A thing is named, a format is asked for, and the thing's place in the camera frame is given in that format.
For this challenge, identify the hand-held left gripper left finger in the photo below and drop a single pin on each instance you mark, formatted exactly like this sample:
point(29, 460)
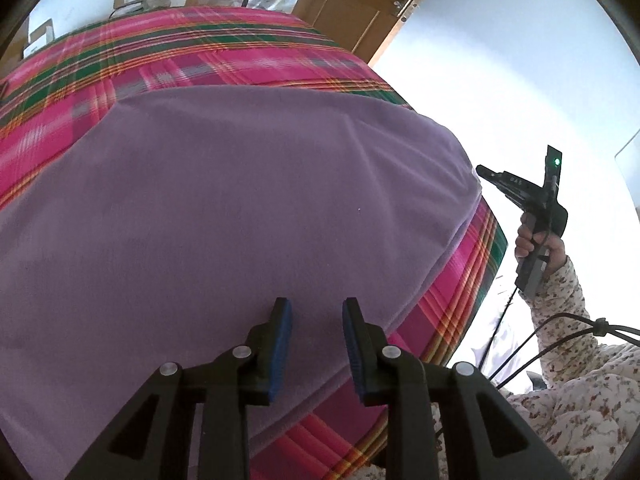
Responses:
point(282, 355)

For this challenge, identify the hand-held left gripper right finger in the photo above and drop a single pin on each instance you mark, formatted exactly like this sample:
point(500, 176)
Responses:
point(352, 360)

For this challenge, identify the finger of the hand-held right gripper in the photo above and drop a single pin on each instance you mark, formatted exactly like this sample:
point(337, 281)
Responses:
point(510, 182)

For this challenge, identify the purple fleece pants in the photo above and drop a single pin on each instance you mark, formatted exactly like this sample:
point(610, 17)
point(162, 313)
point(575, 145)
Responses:
point(225, 220)

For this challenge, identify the person's right hand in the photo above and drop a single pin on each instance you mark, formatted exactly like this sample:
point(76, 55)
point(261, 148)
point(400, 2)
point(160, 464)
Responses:
point(524, 242)

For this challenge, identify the metal door lock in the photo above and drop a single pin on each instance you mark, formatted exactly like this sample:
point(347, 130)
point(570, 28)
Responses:
point(405, 5)

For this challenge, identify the wooden door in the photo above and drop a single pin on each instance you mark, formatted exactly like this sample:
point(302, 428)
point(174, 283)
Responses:
point(360, 0)

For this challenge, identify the pink green plaid blanket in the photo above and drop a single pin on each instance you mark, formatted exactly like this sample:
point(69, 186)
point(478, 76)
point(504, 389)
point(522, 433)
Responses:
point(200, 45)

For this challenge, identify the small open cardboard box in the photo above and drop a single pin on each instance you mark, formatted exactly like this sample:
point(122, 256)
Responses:
point(41, 37)

